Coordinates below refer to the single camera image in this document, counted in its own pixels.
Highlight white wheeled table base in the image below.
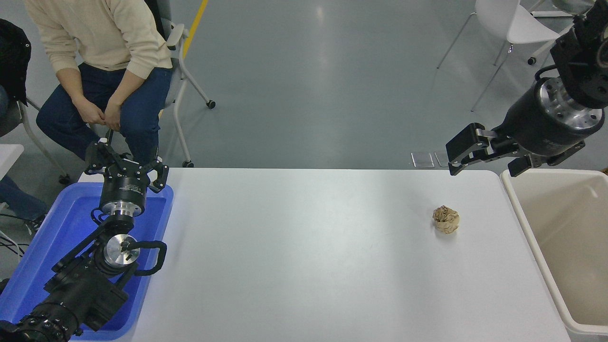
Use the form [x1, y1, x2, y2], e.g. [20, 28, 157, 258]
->
[526, 0, 597, 66]

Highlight thin black floor cables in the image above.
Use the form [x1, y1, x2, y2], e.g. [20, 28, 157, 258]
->
[0, 213, 25, 258]

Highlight person's left hand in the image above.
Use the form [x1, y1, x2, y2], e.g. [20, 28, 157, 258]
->
[104, 97, 124, 131]

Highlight grey wheeled office chair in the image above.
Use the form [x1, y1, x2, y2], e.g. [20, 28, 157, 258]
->
[145, 0, 217, 168]

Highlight large pale bin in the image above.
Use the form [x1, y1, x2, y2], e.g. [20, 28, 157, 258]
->
[500, 169, 608, 336]

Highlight person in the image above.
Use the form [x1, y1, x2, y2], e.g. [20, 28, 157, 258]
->
[0, 176, 49, 236]
[22, 0, 174, 165]

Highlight person's right hand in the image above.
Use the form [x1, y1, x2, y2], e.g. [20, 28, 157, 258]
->
[75, 97, 105, 128]

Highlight grey metal frame chair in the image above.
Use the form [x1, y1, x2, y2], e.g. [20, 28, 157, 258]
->
[0, 97, 72, 186]

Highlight tan paper ball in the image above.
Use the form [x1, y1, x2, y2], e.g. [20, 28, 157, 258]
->
[432, 205, 460, 234]

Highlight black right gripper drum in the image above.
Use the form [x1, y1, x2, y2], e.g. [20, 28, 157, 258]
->
[495, 85, 586, 158]

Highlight small white table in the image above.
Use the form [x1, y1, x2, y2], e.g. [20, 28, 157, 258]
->
[0, 144, 25, 180]

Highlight white plastic chair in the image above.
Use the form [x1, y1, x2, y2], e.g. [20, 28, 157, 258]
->
[436, 0, 566, 113]

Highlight blue plastic tray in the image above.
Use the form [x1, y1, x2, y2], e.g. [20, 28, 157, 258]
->
[0, 182, 174, 342]

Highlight black jacket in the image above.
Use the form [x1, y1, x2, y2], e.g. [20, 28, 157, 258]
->
[0, 19, 32, 106]

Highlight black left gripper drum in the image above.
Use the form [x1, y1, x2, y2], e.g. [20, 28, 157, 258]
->
[99, 169, 149, 206]

